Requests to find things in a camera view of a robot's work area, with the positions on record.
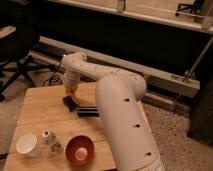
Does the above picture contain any black rectangular block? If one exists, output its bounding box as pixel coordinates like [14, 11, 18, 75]
[77, 107, 99, 117]

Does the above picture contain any blue cloth piece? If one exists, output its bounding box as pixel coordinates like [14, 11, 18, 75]
[63, 96, 79, 112]

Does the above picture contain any black office chair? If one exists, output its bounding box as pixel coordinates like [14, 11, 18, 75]
[0, 25, 56, 102]

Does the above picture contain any wooden table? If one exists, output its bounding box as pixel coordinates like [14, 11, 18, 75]
[3, 86, 115, 171]

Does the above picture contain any red ceramic bowl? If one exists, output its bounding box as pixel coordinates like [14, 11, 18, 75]
[65, 135, 94, 166]

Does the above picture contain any black cable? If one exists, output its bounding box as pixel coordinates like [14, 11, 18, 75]
[41, 53, 68, 88]

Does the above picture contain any white cup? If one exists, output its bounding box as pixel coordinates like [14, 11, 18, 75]
[16, 133, 39, 157]

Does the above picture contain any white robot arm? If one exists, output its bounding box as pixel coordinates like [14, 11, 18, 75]
[62, 52, 165, 171]

